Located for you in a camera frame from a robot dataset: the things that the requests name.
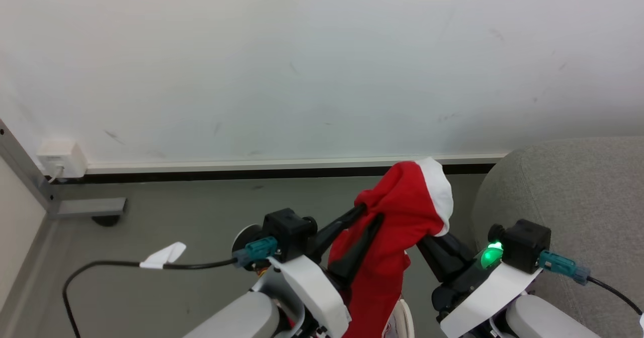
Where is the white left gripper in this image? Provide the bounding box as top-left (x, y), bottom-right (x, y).
top-left (267, 204), bottom-right (384, 338)

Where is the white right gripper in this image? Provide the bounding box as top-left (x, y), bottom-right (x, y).
top-left (416, 233), bottom-right (544, 338)

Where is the red garment with white trim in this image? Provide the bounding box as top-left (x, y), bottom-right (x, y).
top-left (327, 157), bottom-right (454, 338)

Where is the white laundry basket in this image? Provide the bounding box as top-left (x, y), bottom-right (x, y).
top-left (385, 298), bottom-right (416, 338)

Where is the white baseboard strip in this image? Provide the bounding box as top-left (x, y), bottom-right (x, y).
top-left (85, 152), bottom-right (510, 174)

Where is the grey fabric sofa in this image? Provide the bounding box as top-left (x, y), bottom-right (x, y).
top-left (470, 136), bottom-right (644, 338)

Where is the white tape tag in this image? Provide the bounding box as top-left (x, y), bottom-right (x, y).
top-left (139, 242), bottom-right (187, 270)

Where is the black cable with teal plug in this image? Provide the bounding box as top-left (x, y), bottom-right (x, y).
top-left (62, 236), bottom-right (279, 338)
top-left (537, 250), bottom-right (644, 318)

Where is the white wall socket box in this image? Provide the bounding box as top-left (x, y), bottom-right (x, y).
top-left (37, 139), bottom-right (89, 184)

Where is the grey metal frame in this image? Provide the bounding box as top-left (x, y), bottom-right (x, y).
top-left (0, 118), bottom-right (127, 219)

